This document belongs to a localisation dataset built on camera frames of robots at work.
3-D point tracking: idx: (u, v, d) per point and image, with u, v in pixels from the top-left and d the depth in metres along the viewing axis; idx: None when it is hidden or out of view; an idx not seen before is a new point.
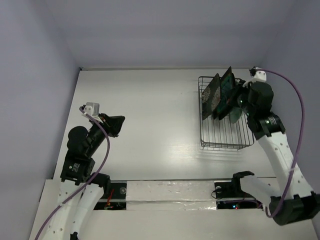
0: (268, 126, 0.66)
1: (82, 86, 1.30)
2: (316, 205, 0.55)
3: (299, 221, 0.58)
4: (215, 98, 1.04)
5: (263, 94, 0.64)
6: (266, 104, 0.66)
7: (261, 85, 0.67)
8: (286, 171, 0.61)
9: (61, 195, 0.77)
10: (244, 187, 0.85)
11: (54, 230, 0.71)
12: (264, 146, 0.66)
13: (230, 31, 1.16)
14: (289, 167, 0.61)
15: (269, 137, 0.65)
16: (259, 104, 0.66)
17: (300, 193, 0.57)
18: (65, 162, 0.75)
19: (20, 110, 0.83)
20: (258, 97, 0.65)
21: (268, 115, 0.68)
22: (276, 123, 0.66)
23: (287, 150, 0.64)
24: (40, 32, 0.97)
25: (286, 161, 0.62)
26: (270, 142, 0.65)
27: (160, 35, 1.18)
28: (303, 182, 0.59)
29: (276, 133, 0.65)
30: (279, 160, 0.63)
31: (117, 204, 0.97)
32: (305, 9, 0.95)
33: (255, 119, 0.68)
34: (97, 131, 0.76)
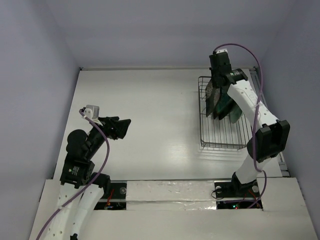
0: (232, 77, 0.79)
1: (82, 86, 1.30)
2: (283, 129, 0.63)
3: (274, 149, 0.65)
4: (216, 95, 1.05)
5: (219, 54, 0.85)
6: (225, 61, 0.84)
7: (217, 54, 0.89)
8: (252, 107, 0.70)
9: (61, 198, 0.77)
10: (242, 179, 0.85)
11: (54, 232, 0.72)
12: (234, 95, 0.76)
13: (230, 31, 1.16)
14: (254, 103, 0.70)
15: (235, 85, 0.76)
16: (220, 62, 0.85)
17: (267, 122, 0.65)
18: (64, 165, 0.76)
19: (21, 111, 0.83)
20: (216, 57, 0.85)
21: (231, 70, 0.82)
22: (240, 74, 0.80)
23: (252, 92, 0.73)
24: (40, 32, 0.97)
25: (252, 99, 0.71)
26: (236, 89, 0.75)
27: (160, 34, 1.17)
28: (268, 114, 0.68)
29: (239, 82, 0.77)
30: (246, 100, 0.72)
31: (117, 204, 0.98)
32: (304, 9, 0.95)
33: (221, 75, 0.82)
34: (97, 135, 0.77)
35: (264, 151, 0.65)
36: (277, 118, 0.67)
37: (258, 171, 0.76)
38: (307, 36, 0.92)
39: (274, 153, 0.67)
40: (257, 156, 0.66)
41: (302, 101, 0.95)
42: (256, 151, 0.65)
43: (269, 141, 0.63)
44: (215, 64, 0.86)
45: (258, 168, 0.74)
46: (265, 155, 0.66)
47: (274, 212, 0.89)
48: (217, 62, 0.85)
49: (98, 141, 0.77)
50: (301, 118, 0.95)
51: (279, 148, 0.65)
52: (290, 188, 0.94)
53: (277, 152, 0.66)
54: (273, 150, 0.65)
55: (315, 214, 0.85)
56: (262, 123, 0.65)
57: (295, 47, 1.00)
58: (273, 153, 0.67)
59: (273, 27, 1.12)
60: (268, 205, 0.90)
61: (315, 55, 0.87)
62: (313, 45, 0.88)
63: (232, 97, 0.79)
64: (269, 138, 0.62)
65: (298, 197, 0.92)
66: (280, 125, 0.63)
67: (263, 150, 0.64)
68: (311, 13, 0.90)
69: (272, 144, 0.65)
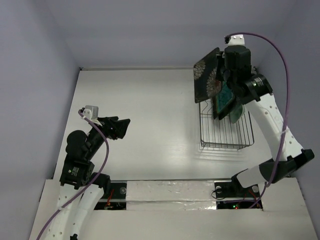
0: (255, 88, 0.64)
1: (82, 86, 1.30)
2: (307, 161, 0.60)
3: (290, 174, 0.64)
4: (211, 79, 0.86)
5: (241, 54, 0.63)
6: (246, 64, 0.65)
7: (235, 48, 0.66)
8: (278, 134, 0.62)
9: (61, 199, 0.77)
10: (243, 183, 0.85)
11: (54, 233, 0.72)
12: (254, 112, 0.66)
13: (230, 31, 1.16)
14: (280, 130, 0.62)
15: (258, 102, 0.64)
16: (240, 64, 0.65)
17: (292, 153, 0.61)
18: (64, 166, 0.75)
19: (21, 111, 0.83)
20: (237, 59, 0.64)
21: (252, 77, 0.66)
22: (263, 82, 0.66)
23: (276, 112, 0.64)
24: (40, 33, 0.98)
25: (277, 123, 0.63)
26: (260, 107, 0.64)
27: (160, 34, 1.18)
28: (293, 141, 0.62)
29: (264, 97, 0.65)
30: (270, 125, 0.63)
31: (117, 204, 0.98)
32: (304, 9, 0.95)
33: (239, 83, 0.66)
34: (96, 135, 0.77)
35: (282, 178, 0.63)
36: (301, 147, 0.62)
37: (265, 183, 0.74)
38: (308, 37, 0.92)
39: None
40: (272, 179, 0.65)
41: (302, 102, 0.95)
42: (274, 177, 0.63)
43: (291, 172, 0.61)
44: (232, 64, 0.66)
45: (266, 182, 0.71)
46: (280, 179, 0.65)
47: (275, 212, 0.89)
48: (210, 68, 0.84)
49: (97, 141, 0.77)
50: (301, 119, 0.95)
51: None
52: (290, 189, 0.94)
53: None
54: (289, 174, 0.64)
55: (315, 214, 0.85)
56: (287, 155, 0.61)
57: (295, 47, 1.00)
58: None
59: (273, 27, 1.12)
60: (268, 205, 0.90)
61: (315, 55, 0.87)
62: (313, 45, 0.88)
63: (248, 109, 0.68)
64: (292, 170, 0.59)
65: (299, 197, 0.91)
66: (305, 157, 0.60)
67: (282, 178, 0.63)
68: (311, 13, 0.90)
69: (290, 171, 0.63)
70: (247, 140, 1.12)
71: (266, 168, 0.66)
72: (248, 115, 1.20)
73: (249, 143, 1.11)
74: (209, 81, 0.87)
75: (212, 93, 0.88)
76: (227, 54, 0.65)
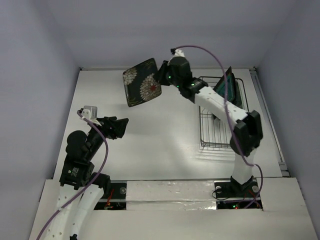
0: (195, 87, 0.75)
1: (82, 86, 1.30)
2: (255, 118, 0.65)
3: (255, 139, 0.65)
4: (145, 85, 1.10)
5: (181, 66, 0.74)
6: (187, 71, 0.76)
7: (176, 59, 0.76)
8: (222, 108, 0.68)
9: (61, 199, 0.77)
10: (239, 180, 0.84)
11: (54, 233, 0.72)
12: (201, 103, 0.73)
13: (230, 31, 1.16)
14: (222, 104, 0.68)
15: (199, 93, 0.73)
16: (182, 73, 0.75)
17: (239, 116, 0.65)
18: (64, 166, 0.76)
19: (21, 111, 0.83)
20: (179, 69, 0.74)
21: (193, 80, 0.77)
22: (201, 83, 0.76)
23: (216, 95, 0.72)
24: (40, 33, 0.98)
25: (219, 101, 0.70)
26: (202, 96, 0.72)
27: (160, 34, 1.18)
28: (238, 109, 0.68)
29: (202, 89, 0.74)
30: (214, 106, 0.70)
31: (117, 204, 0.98)
32: (304, 9, 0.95)
33: (184, 87, 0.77)
34: (96, 135, 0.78)
35: (248, 144, 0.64)
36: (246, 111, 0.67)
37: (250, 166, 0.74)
38: (307, 37, 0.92)
39: (256, 143, 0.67)
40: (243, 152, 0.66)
41: (301, 102, 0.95)
42: (241, 147, 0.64)
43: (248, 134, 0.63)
44: (176, 73, 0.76)
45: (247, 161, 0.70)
46: (250, 148, 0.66)
47: (274, 212, 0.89)
48: (145, 71, 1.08)
49: (97, 141, 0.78)
50: (301, 118, 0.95)
51: (258, 138, 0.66)
52: (290, 189, 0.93)
53: (257, 141, 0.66)
54: (254, 141, 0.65)
55: (315, 214, 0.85)
56: (236, 120, 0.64)
57: (295, 47, 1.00)
58: (256, 143, 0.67)
59: (273, 27, 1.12)
60: (268, 205, 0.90)
61: (315, 55, 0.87)
62: (313, 45, 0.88)
63: (199, 104, 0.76)
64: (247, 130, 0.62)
65: (298, 197, 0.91)
66: (251, 116, 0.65)
67: (247, 144, 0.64)
68: (311, 13, 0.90)
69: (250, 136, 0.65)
70: None
71: (234, 146, 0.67)
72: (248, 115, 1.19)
73: None
74: (143, 86, 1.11)
75: (148, 96, 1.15)
76: (171, 66, 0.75)
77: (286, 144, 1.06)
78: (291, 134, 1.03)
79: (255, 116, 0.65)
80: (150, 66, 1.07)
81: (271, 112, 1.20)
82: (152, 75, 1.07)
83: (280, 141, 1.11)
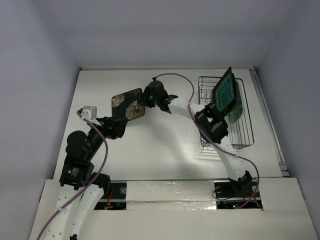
0: (168, 101, 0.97)
1: (82, 86, 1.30)
2: (210, 107, 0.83)
3: (217, 125, 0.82)
4: (130, 108, 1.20)
5: (156, 86, 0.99)
6: (161, 91, 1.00)
7: (153, 83, 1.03)
8: (186, 108, 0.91)
9: (60, 199, 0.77)
10: (233, 177, 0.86)
11: (54, 233, 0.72)
12: (174, 110, 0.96)
13: (230, 31, 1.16)
14: (185, 105, 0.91)
15: (170, 103, 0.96)
16: (158, 92, 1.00)
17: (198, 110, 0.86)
18: (64, 166, 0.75)
19: (21, 112, 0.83)
20: (154, 89, 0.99)
21: (167, 96, 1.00)
22: (173, 97, 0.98)
23: (183, 101, 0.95)
24: (41, 34, 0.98)
25: (183, 104, 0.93)
26: (172, 105, 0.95)
27: (160, 34, 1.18)
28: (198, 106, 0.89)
29: (172, 99, 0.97)
30: (182, 111, 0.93)
31: (117, 204, 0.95)
32: (304, 9, 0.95)
33: (160, 102, 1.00)
34: (96, 135, 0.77)
35: (212, 132, 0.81)
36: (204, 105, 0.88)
37: (232, 155, 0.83)
38: (307, 37, 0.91)
39: (221, 130, 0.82)
40: (213, 140, 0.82)
41: (301, 102, 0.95)
42: (208, 135, 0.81)
43: (208, 122, 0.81)
44: (154, 93, 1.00)
45: (223, 150, 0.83)
46: (217, 136, 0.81)
47: (274, 212, 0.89)
48: (132, 98, 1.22)
49: (97, 141, 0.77)
50: (301, 119, 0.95)
51: (221, 125, 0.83)
52: (290, 189, 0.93)
53: (221, 127, 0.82)
54: (218, 127, 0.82)
55: (315, 214, 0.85)
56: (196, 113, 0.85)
57: (295, 48, 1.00)
58: (221, 129, 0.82)
59: (273, 27, 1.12)
60: (268, 205, 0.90)
61: (315, 55, 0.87)
62: (313, 45, 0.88)
63: (175, 112, 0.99)
64: (205, 120, 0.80)
65: (299, 197, 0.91)
66: (207, 106, 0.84)
67: (210, 131, 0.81)
68: (311, 13, 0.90)
69: (214, 125, 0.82)
70: (247, 140, 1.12)
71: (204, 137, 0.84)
72: (248, 114, 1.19)
73: (249, 143, 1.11)
74: (128, 109, 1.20)
75: (132, 117, 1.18)
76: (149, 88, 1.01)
77: (286, 144, 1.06)
78: (290, 134, 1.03)
79: (209, 106, 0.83)
80: (137, 94, 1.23)
81: (271, 112, 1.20)
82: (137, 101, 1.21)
83: (280, 141, 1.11)
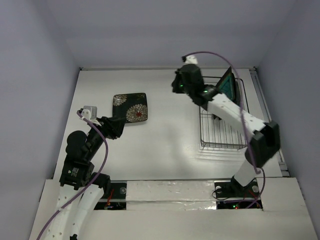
0: (207, 94, 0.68)
1: (82, 86, 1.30)
2: (273, 129, 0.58)
3: (272, 152, 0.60)
4: (132, 110, 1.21)
5: (192, 71, 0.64)
6: (199, 78, 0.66)
7: (187, 66, 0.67)
8: (237, 118, 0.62)
9: (61, 199, 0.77)
10: (241, 181, 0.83)
11: (54, 233, 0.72)
12: (214, 110, 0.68)
13: (230, 31, 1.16)
14: (238, 113, 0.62)
15: (213, 102, 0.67)
16: (193, 80, 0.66)
17: (256, 128, 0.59)
18: (64, 167, 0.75)
19: (21, 112, 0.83)
20: (189, 75, 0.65)
21: (204, 86, 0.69)
22: (214, 90, 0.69)
23: (231, 104, 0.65)
24: (40, 33, 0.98)
25: (233, 110, 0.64)
26: (214, 104, 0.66)
27: (160, 34, 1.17)
28: (255, 119, 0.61)
29: (216, 95, 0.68)
30: (229, 115, 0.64)
31: (117, 204, 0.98)
32: (303, 10, 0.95)
33: (195, 94, 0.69)
34: (96, 135, 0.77)
35: (264, 158, 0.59)
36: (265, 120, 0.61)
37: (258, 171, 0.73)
38: (307, 37, 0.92)
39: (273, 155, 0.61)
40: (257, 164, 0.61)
41: (301, 102, 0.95)
42: (256, 160, 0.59)
43: (265, 147, 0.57)
44: (186, 81, 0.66)
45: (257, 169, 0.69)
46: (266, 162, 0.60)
47: (274, 212, 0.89)
48: (134, 101, 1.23)
49: (97, 141, 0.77)
50: (301, 118, 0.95)
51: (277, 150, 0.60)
52: (291, 189, 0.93)
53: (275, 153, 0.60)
54: (273, 153, 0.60)
55: (315, 214, 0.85)
56: (253, 130, 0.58)
57: (294, 48, 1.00)
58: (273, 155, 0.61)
59: (273, 27, 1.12)
60: (268, 205, 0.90)
61: (315, 55, 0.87)
62: (312, 45, 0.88)
63: (212, 112, 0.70)
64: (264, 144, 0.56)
65: (299, 197, 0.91)
66: (269, 126, 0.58)
67: (263, 158, 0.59)
68: (311, 13, 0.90)
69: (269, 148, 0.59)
70: None
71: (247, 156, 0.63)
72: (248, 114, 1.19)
73: None
74: (129, 111, 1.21)
75: (132, 119, 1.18)
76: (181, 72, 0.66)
77: (286, 144, 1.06)
78: (290, 134, 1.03)
79: (273, 127, 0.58)
80: (140, 98, 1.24)
81: (272, 112, 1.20)
82: (141, 105, 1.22)
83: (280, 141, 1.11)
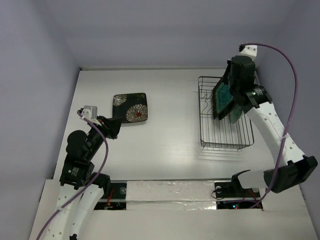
0: (254, 97, 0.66)
1: (82, 86, 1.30)
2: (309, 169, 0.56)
3: (294, 185, 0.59)
4: (132, 111, 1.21)
5: (245, 65, 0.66)
6: (249, 74, 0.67)
7: (241, 59, 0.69)
8: (277, 139, 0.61)
9: (61, 199, 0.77)
10: (243, 184, 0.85)
11: (54, 233, 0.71)
12: (254, 119, 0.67)
13: (230, 31, 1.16)
14: (280, 135, 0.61)
15: (258, 108, 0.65)
16: (243, 74, 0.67)
17: (293, 158, 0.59)
18: (64, 166, 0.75)
19: (21, 111, 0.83)
20: (241, 68, 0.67)
21: (254, 88, 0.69)
22: (263, 94, 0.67)
23: (276, 120, 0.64)
24: (40, 34, 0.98)
25: (277, 129, 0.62)
26: (259, 113, 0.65)
27: (160, 34, 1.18)
28: (294, 147, 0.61)
29: (263, 104, 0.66)
30: (269, 130, 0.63)
31: (117, 204, 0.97)
32: (303, 10, 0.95)
33: (241, 91, 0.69)
34: (96, 135, 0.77)
35: (285, 188, 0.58)
36: (304, 154, 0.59)
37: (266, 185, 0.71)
38: (307, 37, 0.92)
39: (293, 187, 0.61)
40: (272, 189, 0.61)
41: (302, 102, 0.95)
42: (275, 186, 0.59)
43: (292, 180, 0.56)
44: (236, 73, 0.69)
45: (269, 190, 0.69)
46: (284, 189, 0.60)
47: (274, 212, 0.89)
48: (134, 101, 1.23)
49: (97, 141, 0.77)
50: (301, 118, 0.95)
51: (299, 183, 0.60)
52: (291, 189, 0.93)
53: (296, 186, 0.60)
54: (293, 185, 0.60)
55: (315, 214, 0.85)
56: (287, 161, 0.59)
57: (294, 48, 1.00)
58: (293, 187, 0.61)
59: (273, 28, 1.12)
60: (268, 205, 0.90)
61: (315, 55, 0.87)
62: (313, 46, 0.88)
63: (250, 119, 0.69)
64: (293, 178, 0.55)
65: (299, 197, 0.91)
66: (307, 163, 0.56)
67: (284, 187, 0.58)
68: (311, 14, 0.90)
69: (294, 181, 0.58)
70: (247, 140, 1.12)
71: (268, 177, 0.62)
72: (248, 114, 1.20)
73: (249, 143, 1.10)
74: (129, 111, 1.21)
75: (132, 120, 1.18)
76: (233, 63, 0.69)
77: None
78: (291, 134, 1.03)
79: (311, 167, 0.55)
80: (140, 98, 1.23)
81: None
82: (141, 105, 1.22)
83: None
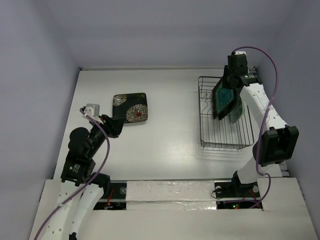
0: (246, 79, 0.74)
1: (82, 86, 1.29)
2: (290, 136, 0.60)
3: (278, 155, 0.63)
4: (132, 111, 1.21)
5: (237, 55, 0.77)
6: (241, 63, 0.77)
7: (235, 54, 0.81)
8: (262, 111, 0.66)
9: (61, 195, 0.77)
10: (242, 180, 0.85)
11: (54, 230, 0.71)
12: (244, 96, 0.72)
13: (230, 32, 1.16)
14: (265, 107, 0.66)
15: (248, 87, 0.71)
16: (236, 63, 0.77)
17: (275, 126, 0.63)
18: (65, 162, 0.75)
19: (21, 112, 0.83)
20: (234, 59, 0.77)
21: (247, 73, 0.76)
22: (255, 78, 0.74)
23: (264, 96, 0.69)
24: (41, 34, 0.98)
25: (263, 103, 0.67)
26: (248, 91, 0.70)
27: (160, 34, 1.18)
28: (278, 118, 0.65)
29: (253, 84, 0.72)
30: (257, 104, 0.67)
31: (117, 204, 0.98)
32: (303, 11, 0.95)
33: (235, 76, 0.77)
34: (97, 133, 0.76)
35: (269, 156, 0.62)
36: (286, 124, 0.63)
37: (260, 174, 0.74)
38: (307, 37, 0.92)
39: (279, 160, 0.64)
40: (260, 161, 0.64)
41: (302, 102, 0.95)
42: (261, 155, 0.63)
43: (274, 146, 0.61)
44: (231, 64, 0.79)
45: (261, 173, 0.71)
46: (270, 161, 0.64)
47: (274, 212, 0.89)
48: (134, 101, 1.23)
49: (99, 139, 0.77)
50: (301, 118, 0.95)
51: (284, 155, 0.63)
52: (291, 189, 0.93)
53: (282, 158, 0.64)
54: (279, 157, 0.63)
55: (315, 214, 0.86)
56: (270, 127, 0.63)
57: (294, 48, 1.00)
58: (279, 160, 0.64)
59: (273, 28, 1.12)
60: (268, 205, 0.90)
61: (314, 55, 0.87)
62: (312, 46, 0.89)
63: (242, 98, 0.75)
64: (274, 142, 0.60)
65: (299, 197, 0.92)
66: (289, 130, 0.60)
67: (268, 155, 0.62)
68: (311, 14, 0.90)
69: (277, 151, 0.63)
70: (247, 140, 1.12)
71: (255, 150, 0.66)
72: (248, 114, 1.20)
73: (249, 143, 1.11)
74: (129, 111, 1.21)
75: (132, 119, 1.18)
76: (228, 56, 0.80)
77: None
78: None
79: (291, 134, 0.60)
80: (140, 98, 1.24)
81: None
82: (141, 105, 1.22)
83: None
